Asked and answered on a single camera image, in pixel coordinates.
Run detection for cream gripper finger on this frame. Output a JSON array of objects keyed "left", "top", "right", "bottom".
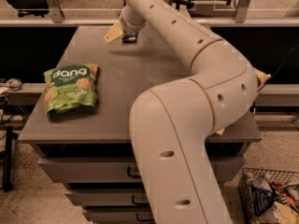
[{"left": 104, "top": 23, "right": 124, "bottom": 44}]

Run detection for dark blue rxbar wrapper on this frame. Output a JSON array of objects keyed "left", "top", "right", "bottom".
[{"left": 122, "top": 32, "right": 138, "bottom": 44}]

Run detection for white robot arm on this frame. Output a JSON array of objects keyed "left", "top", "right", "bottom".
[{"left": 105, "top": 0, "right": 258, "bottom": 224}]

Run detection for green dang rice chip bag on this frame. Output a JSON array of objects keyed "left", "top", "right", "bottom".
[{"left": 44, "top": 63, "right": 99, "bottom": 116}]

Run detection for brown sea salt chip bag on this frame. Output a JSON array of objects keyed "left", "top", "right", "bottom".
[{"left": 254, "top": 68, "right": 271, "bottom": 90}]

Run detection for grey drawer cabinet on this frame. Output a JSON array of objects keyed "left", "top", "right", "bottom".
[{"left": 18, "top": 24, "right": 263, "bottom": 224}]

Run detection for grey side shelf left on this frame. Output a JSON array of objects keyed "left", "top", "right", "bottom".
[{"left": 0, "top": 78, "right": 45, "bottom": 105}]

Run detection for black stand left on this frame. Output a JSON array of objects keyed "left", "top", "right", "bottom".
[{"left": 1, "top": 126, "right": 18, "bottom": 191}]

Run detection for snack packages in basket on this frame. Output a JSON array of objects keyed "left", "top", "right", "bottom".
[{"left": 246, "top": 173, "right": 299, "bottom": 224}]

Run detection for top drawer black handle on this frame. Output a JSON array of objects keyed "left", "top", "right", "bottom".
[{"left": 127, "top": 167, "right": 140, "bottom": 179}]

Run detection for drawer black handle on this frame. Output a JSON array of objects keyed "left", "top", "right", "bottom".
[
  {"left": 135, "top": 214, "right": 154, "bottom": 222},
  {"left": 127, "top": 167, "right": 140, "bottom": 179},
  {"left": 131, "top": 196, "right": 149, "bottom": 206}
]

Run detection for middle drawer black handle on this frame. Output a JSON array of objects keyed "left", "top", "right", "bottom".
[{"left": 131, "top": 196, "right": 149, "bottom": 206}]

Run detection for bottom drawer black handle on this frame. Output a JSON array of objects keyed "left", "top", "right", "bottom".
[{"left": 135, "top": 214, "right": 154, "bottom": 222}]

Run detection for wire basket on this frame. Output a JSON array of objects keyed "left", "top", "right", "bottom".
[{"left": 238, "top": 168, "right": 299, "bottom": 224}]

